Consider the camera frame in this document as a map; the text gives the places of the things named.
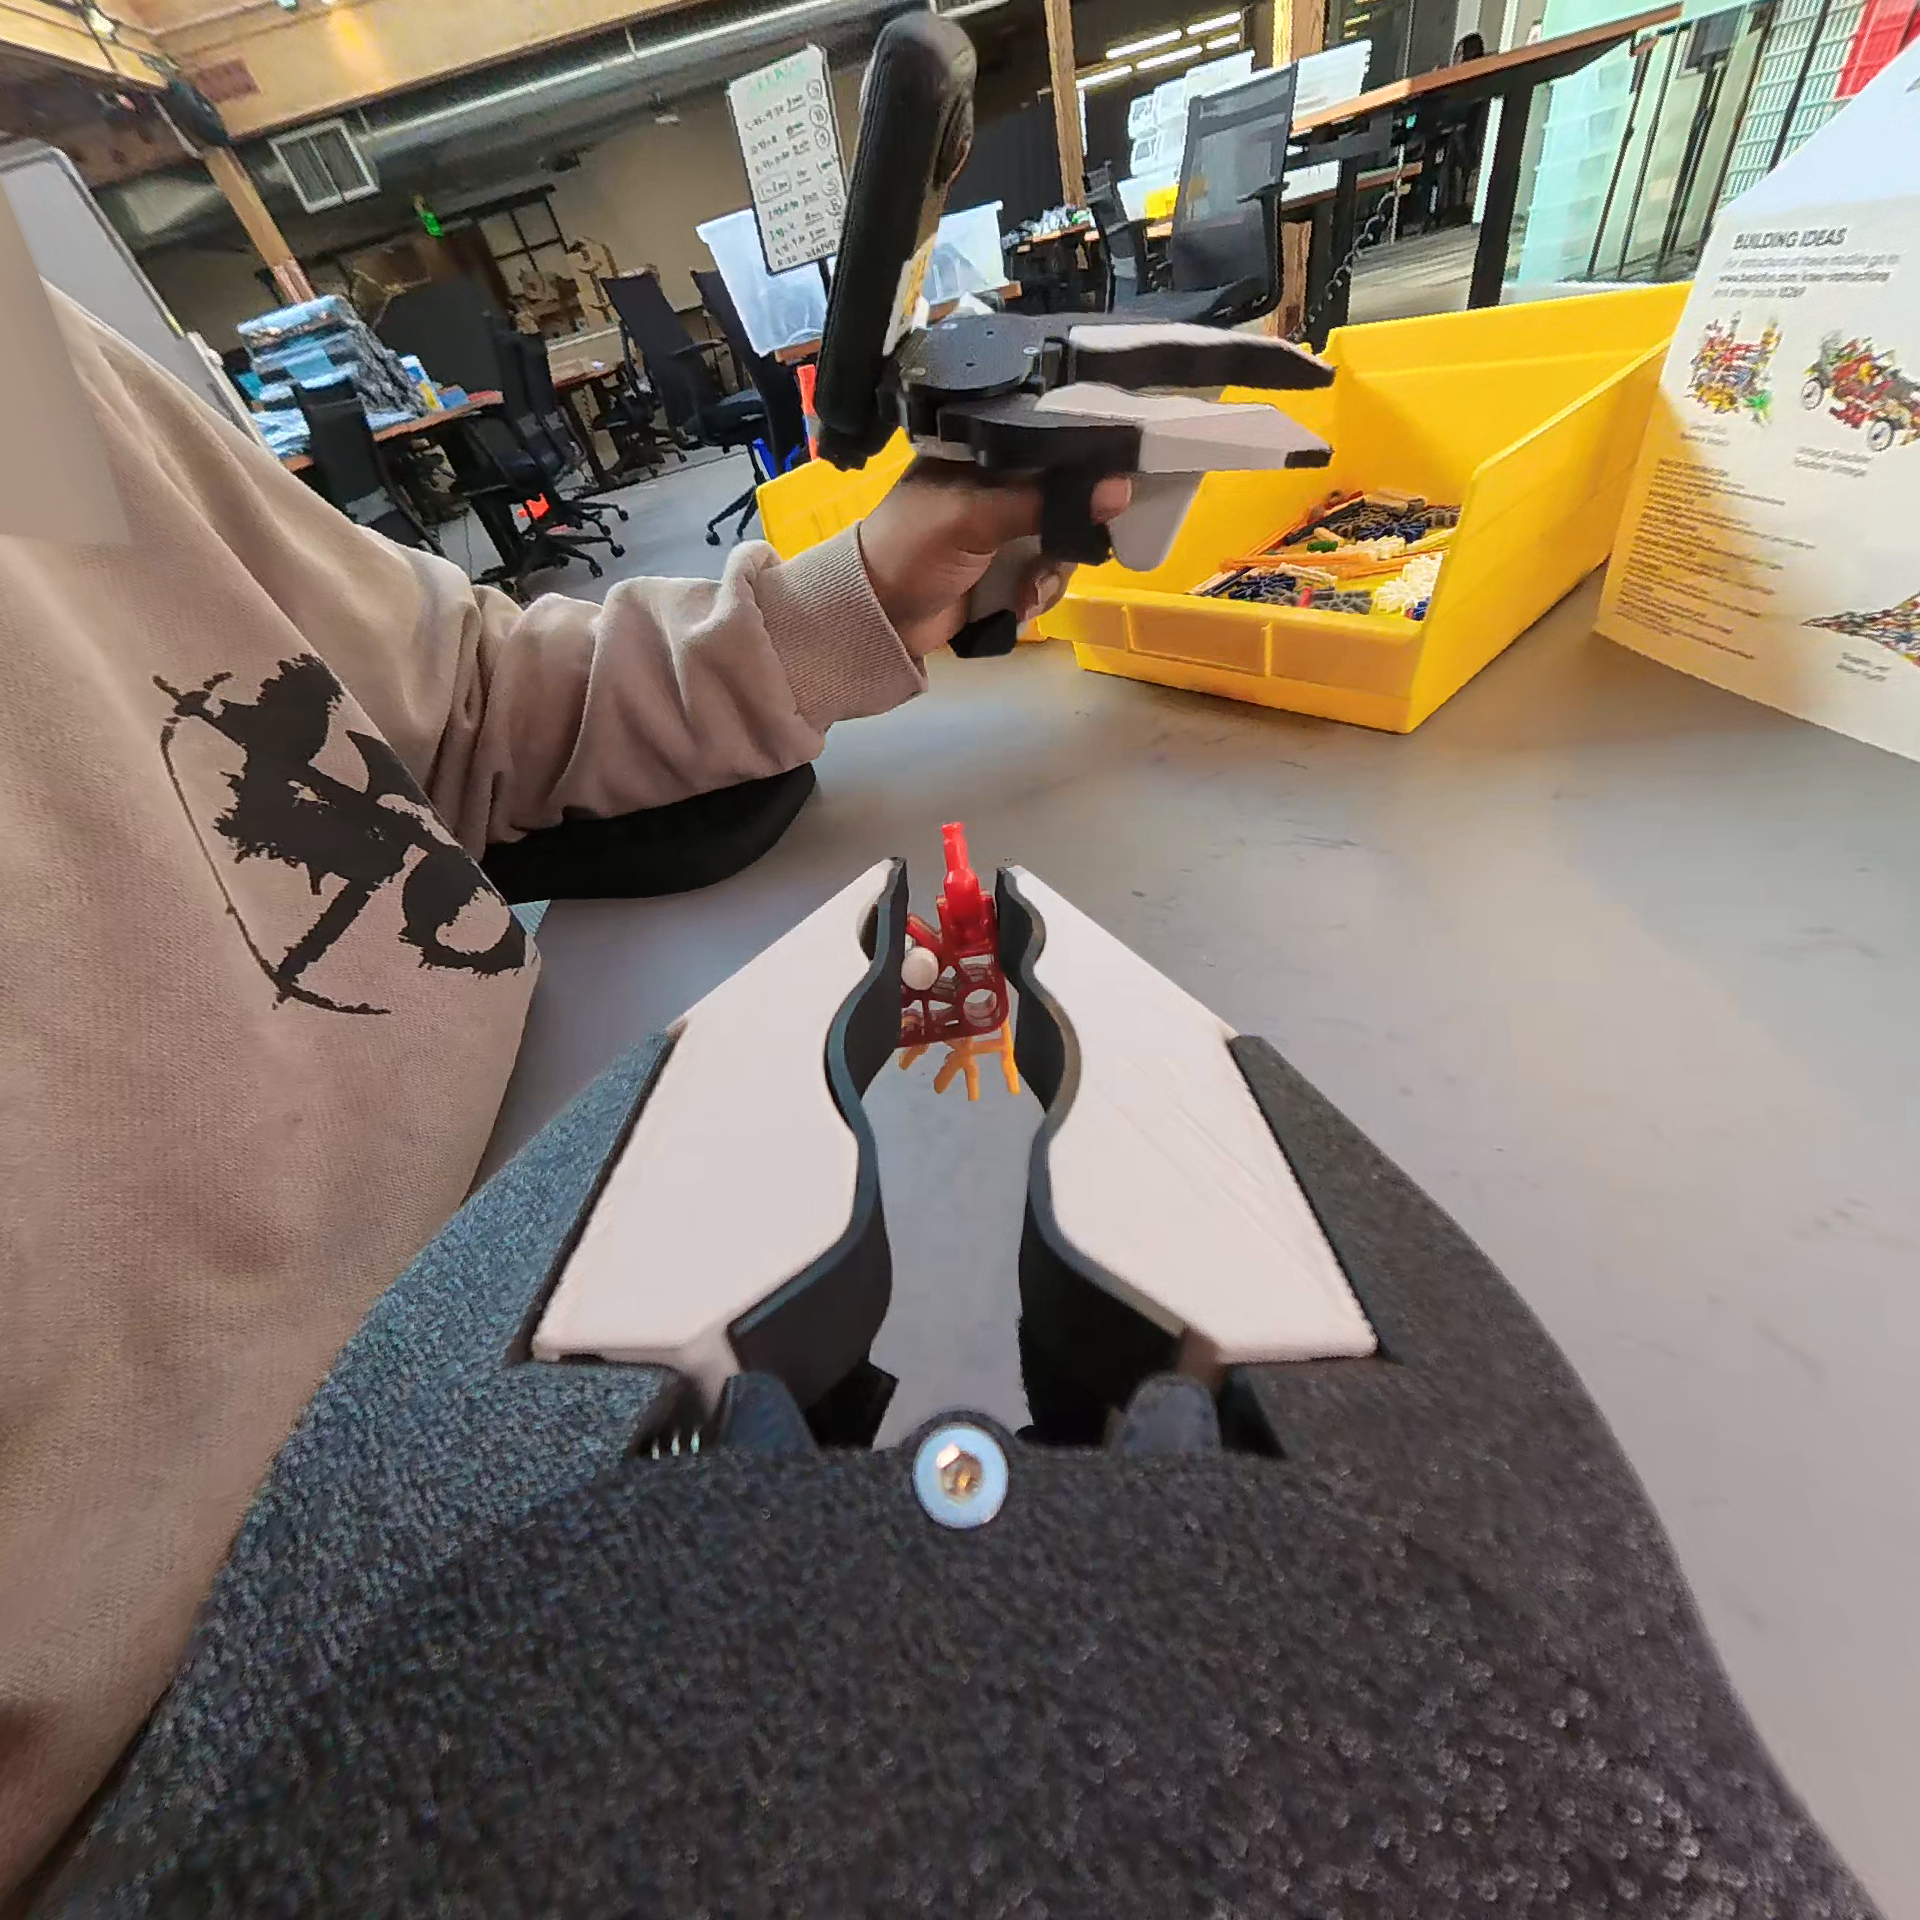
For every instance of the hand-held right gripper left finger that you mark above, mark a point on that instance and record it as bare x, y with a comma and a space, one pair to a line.
704, 1184

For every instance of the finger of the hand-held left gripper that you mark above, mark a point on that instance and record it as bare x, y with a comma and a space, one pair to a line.
1170, 349
1230, 439

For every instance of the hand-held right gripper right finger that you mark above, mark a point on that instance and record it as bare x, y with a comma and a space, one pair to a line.
1201, 1184

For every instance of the large yellow plastic bin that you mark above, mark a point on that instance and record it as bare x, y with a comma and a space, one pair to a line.
1350, 660

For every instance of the red and yellow connector stack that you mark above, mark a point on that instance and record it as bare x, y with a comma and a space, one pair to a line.
961, 960

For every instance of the person's left forearm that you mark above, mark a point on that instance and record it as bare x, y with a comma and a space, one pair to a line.
645, 674

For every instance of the person's left hand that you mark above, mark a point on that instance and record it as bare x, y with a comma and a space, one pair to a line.
945, 540

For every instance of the sign board on stand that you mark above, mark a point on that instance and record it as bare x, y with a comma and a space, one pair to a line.
789, 151

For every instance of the clear plastic container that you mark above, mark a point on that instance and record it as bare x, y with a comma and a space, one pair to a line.
751, 285

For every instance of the pile of colourful toy pieces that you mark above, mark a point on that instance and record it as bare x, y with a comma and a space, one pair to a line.
1334, 555

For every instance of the black office chair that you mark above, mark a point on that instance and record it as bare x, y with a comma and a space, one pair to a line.
674, 361
352, 450
1238, 181
540, 435

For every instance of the orange traffic cone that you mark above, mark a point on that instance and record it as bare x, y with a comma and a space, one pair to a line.
809, 412

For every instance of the white storage bins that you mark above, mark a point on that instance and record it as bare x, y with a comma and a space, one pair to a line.
1170, 112

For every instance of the small yellow plastic bin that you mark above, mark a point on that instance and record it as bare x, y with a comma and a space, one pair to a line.
825, 510

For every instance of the stack of clear crates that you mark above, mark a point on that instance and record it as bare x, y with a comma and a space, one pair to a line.
1590, 164

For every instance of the wooden work table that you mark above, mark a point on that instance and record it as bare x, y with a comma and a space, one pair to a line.
435, 408

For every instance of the person's beige sweatshirt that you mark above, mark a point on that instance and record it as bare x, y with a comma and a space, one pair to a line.
181, 1051

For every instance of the printed instruction sheet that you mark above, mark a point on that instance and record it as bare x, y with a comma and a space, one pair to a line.
1770, 495

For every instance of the pile of blue folded cloth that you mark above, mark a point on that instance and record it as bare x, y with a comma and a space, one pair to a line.
322, 353

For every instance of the stack of red crates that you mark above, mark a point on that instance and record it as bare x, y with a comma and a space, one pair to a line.
1882, 38

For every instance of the large whiteboard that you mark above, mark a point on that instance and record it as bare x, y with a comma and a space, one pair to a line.
104, 254

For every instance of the thick wooden post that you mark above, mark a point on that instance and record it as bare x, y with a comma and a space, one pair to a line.
1299, 151

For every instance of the long black frame table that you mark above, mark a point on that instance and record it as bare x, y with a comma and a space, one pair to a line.
1500, 69

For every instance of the wall air vent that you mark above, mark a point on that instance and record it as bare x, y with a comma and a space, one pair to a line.
324, 164

